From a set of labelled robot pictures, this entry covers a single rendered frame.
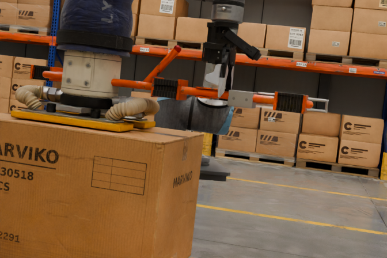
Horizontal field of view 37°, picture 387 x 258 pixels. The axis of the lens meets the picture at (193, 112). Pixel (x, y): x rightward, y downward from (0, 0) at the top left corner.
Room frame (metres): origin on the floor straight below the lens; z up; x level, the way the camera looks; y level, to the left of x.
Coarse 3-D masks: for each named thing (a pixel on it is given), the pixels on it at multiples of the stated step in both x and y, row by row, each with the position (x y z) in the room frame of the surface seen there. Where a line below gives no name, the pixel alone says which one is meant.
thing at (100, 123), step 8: (48, 104) 1.64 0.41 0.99; (16, 112) 1.63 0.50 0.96; (24, 112) 1.62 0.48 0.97; (32, 112) 1.63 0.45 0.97; (40, 112) 1.62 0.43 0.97; (48, 112) 1.63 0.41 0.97; (56, 112) 1.66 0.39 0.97; (96, 112) 1.60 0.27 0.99; (40, 120) 1.61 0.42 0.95; (48, 120) 1.60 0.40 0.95; (56, 120) 1.59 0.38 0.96; (64, 120) 1.59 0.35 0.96; (72, 120) 1.58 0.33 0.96; (80, 120) 1.57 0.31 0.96; (88, 120) 1.57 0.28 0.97; (96, 120) 1.58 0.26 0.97; (104, 120) 1.57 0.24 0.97; (120, 120) 1.62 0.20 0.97; (96, 128) 1.56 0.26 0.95; (104, 128) 1.55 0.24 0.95; (112, 128) 1.55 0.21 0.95; (120, 128) 1.55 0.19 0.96; (128, 128) 1.60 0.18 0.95
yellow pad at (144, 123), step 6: (78, 114) 1.78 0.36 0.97; (102, 114) 1.79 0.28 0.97; (126, 120) 1.74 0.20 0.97; (132, 120) 1.74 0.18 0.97; (138, 120) 1.75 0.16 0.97; (144, 120) 1.79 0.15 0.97; (150, 120) 1.82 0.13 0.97; (138, 126) 1.73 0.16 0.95; (144, 126) 1.73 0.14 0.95; (150, 126) 1.77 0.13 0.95
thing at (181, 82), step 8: (152, 80) 1.63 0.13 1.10; (160, 80) 1.62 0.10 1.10; (168, 80) 1.61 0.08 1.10; (184, 80) 1.65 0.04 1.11; (152, 88) 1.63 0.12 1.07; (160, 88) 1.62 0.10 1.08; (168, 88) 1.62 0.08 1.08; (176, 88) 1.61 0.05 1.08; (152, 96) 1.63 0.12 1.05; (160, 96) 1.61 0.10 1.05; (168, 96) 1.61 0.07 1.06; (176, 96) 1.61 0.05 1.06; (184, 96) 1.66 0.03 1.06
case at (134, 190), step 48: (0, 144) 1.57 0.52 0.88; (48, 144) 1.54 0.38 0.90; (96, 144) 1.50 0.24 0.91; (144, 144) 1.46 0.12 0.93; (192, 144) 1.71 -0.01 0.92; (0, 192) 1.57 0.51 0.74; (48, 192) 1.53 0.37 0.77; (96, 192) 1.50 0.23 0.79; (144, 192) 1.46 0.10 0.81; (192, 192) 1.77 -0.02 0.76; (0, 240) 1.57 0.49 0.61; (48, 240) 1.53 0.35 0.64; (96, 240) 1.49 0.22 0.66; (144, 240) 1.46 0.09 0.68
